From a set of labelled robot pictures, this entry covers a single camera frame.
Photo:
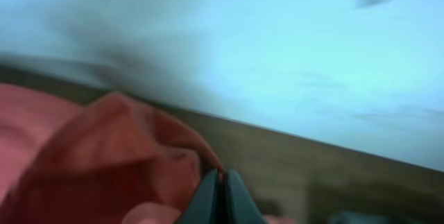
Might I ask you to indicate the red t-shirt white print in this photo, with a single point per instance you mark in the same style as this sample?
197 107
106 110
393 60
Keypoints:
116 160

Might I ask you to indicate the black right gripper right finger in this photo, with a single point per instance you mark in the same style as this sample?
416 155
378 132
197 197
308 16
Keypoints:
240 207

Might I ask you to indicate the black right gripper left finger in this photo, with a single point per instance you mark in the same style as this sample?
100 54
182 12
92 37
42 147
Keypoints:
203 205

